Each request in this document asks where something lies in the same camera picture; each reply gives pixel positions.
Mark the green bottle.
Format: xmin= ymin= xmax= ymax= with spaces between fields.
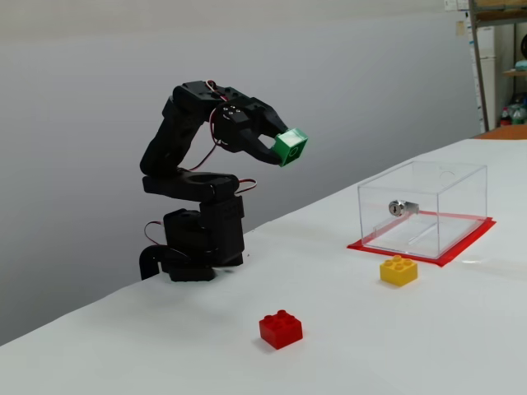
xmin=510 ymin=96 xmax=527 ymax=126

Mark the red tape frame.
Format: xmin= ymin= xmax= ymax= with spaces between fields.
xmin=346 ymin=209 xmax=497 ymax=269

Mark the yellow lego brick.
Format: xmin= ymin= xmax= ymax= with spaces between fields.
xmin=379 ymin=254 xmax=419 ymax=288

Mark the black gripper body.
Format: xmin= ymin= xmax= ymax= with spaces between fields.
xmin=213 ymin=96 xmax=268 ymax=153

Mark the green lego brick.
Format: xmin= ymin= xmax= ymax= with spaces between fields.
xmin=273 ymin=128 xmax=310 ymax=168

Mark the black table clamp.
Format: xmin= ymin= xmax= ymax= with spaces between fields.
xmin=138 ymin=244 xmax=166 ymax=281

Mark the transparent plastic box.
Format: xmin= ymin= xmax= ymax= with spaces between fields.
xmin=357 ymin=160 xmax=488 ymax=261

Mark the metal shelf rack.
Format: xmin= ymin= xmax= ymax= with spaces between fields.
xmin=468 ymin=0 xmax=527 ymax=133

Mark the silver metal box lock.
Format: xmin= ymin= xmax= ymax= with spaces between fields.
xmin=387 ymin=199 xmax=421 ymax=218

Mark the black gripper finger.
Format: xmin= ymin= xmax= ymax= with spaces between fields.
xmin=255 ymin=101 xmax=290 ymax=137
xmin=220 ymin=102 xmax=283 ymax=165

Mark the white refrigerator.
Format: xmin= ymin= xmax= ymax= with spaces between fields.
xmin=469 ymin=25 xmax=500 ymax=124

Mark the red lego brick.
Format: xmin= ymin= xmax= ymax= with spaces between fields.
xmin=258 ymin=309 xmax=305 ymax=351

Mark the orange table top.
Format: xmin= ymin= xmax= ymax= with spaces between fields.
xmin=472 ymin=124 xmax=527 ymax=142

